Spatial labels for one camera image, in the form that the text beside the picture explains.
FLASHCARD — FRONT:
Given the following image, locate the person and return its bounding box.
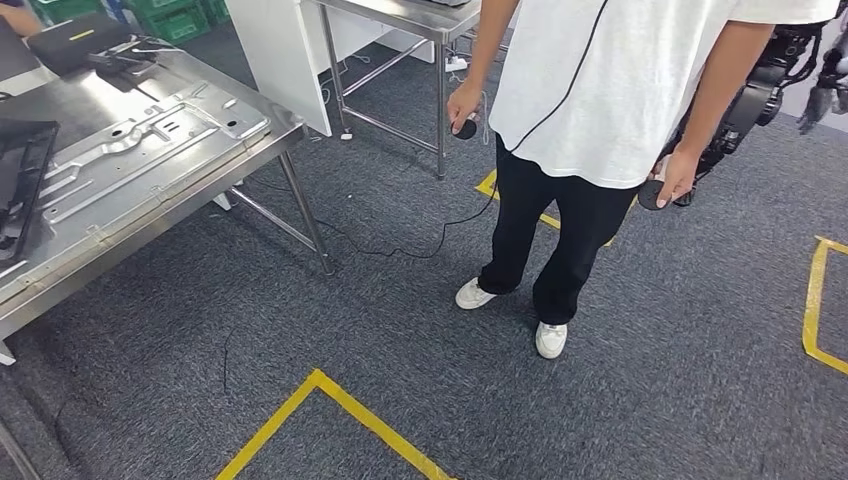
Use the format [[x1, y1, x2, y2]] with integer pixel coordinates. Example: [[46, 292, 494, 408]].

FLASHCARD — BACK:
[[0, 0, 42, 38], [447, 0, 843, 361]]

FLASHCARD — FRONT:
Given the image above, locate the stainless steel workbench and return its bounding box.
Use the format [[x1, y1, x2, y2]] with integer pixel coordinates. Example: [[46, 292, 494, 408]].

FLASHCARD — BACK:
[[0, 46, 336, 367]]

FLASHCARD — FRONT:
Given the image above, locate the white box table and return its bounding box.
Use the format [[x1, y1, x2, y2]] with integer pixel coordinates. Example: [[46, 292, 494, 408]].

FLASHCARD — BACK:
[[225, 0, 439, 138]]

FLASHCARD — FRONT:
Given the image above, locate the steel frame side table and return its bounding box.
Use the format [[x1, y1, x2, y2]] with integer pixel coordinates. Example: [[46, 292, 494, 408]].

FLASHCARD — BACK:
[[311, 0, 511, 181]]

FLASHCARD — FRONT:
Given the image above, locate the black floor cable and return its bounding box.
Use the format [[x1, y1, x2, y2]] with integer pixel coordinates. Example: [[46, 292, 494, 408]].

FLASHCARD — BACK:
[[314, 0, 611, 261]]

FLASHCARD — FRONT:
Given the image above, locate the black humanoid robot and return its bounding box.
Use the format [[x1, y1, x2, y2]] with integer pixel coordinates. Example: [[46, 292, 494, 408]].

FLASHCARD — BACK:
[[652, 0, 848, 208]]

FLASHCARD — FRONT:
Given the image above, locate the black zip case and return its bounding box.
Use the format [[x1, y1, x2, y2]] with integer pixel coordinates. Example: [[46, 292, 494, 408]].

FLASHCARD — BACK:
[[26, 13, 137, 75]]

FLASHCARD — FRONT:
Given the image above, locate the yellow floor tape square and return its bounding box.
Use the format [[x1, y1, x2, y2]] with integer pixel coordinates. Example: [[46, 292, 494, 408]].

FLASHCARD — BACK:
[[215, 368, 458, 480], [801, 236, 848, 377], [475, 168, 637, 248]]

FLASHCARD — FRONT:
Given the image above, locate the black plastic plate part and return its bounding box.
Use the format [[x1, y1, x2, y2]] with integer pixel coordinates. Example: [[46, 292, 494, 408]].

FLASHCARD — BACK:
[[0, 119, 61, 266]]

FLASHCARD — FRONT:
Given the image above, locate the person's hand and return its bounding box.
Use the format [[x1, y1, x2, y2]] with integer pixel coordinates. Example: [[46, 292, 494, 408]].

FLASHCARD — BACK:
[[652, 146, 702, 210], [447, 80, 485, 137]]

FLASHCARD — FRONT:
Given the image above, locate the pressed sheet metal panel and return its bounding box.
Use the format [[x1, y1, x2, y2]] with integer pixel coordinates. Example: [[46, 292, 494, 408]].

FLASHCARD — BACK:
[[0, 80, 272, 280]]

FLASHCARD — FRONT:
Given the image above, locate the green plastic crate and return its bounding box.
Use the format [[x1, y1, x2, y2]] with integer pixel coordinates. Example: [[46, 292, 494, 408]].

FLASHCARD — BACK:
[[29, 0, 107, 26], [125, 0, 213, 46]]

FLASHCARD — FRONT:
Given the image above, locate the black remote controller with antennas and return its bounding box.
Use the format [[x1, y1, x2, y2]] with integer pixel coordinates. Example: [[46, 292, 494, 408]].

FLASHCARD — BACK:
[[86, 36, 183, 77]]

